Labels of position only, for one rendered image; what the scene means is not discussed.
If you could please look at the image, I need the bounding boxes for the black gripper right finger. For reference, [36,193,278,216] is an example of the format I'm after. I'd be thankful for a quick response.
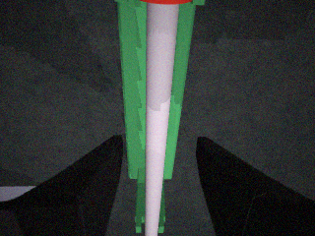
[196,137,315,236]

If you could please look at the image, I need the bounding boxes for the white tapered pin with red head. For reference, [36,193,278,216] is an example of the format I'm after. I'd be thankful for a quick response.
[140,0,192,236]

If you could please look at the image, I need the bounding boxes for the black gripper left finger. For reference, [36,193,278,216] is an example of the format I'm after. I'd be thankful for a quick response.
[0,135,123,236]

